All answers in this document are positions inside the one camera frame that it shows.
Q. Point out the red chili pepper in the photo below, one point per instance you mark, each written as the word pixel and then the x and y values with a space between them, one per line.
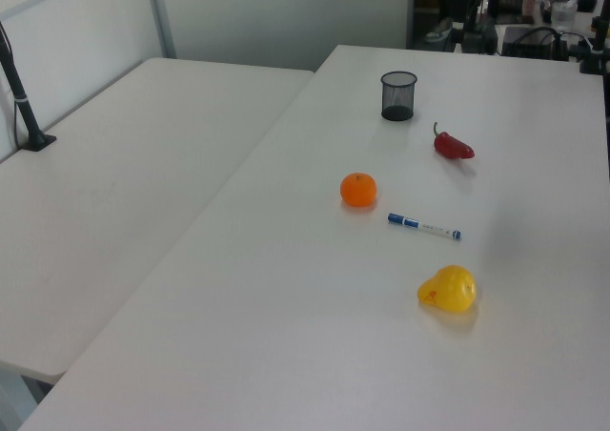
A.
pixel 450 146

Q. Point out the black metal stand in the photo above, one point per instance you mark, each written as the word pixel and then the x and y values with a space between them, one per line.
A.
pixel 481 37

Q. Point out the yellow pear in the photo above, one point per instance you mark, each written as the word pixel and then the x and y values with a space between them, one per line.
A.
pixel 450 290

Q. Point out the black electronics box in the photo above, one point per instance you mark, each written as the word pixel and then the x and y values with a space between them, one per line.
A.
pixel 524 41

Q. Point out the black pole mount with base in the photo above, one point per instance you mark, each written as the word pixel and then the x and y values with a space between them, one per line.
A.
pixel 27 116

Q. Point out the black camera clamp mount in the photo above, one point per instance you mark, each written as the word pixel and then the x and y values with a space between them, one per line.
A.
pixel 595 60

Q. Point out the blue and white marker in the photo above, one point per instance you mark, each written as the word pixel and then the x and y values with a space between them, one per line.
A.
pixel 424 226

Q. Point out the white side table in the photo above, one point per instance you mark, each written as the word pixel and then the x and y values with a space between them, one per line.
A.
pixel 119 188

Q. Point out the clear plastic cup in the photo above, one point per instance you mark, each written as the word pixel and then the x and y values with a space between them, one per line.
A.
pixel 562 15

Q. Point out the grey sneaker shoe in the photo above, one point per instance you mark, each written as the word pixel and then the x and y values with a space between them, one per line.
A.
pixel 438 33

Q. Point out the grey partition frame post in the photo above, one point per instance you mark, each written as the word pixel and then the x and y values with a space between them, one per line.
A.
pixel 161 16

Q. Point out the black mesh pen cup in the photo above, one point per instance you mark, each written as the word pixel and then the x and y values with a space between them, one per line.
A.
pixel 399 98

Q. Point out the orange mandarin fruit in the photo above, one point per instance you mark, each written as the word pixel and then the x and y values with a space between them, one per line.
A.
pixel 358 190

